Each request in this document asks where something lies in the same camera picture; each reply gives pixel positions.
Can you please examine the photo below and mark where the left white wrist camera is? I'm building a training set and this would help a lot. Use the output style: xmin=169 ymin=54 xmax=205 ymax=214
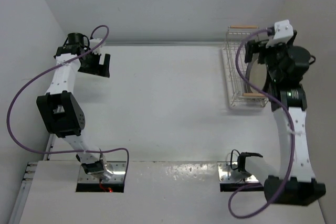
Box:
xmin=89 ymin=38 xmax=105 ymax=55

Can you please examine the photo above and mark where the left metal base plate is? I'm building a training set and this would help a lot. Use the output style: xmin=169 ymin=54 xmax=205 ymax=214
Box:
xmin=78 ymin=161 xmax=126 ymax=184

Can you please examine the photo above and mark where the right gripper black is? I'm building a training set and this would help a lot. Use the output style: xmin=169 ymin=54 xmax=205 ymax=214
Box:
xmin=245 ymin=37 xmax=293 ymax=82

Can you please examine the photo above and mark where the white wire dish rack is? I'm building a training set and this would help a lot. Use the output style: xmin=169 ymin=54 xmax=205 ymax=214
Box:
xmin=222 ymin=26 xmax=268 ymax=110

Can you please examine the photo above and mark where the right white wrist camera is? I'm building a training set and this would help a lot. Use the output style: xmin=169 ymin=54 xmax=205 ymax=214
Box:
xmin=266 ymin=19 xmax=293 ymax=48

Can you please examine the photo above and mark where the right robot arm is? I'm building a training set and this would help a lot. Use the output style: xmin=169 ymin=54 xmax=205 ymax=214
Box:
xmin=236 ymin=28 xmax=326 ymax=207

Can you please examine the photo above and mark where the metal base plate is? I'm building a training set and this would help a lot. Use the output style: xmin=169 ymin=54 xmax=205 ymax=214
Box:
xmin=78 ymin=161 xmax=126 ymax=184
xmin=217 ymin=161 xmax=259 ymax=184

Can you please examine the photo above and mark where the grey rimmed beige plate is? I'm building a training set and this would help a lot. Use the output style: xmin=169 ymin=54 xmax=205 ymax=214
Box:
xmin=245 ymin=58 xmax=267 ymax=90

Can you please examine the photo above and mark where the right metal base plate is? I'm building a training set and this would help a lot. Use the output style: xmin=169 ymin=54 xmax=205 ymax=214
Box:
xmin=217 ymin=161 xmax=259 ymax=184

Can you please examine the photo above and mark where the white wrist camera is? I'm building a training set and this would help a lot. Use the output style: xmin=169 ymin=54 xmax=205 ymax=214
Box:
xmin=89 ymin=38 xmax=105 ymax=55
xmin=266 ymin=19 xmax=293 ymax=48

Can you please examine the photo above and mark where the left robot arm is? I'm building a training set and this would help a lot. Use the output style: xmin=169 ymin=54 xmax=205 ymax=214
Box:
xmin=36 ymin=33 xmax=113 ymax=181

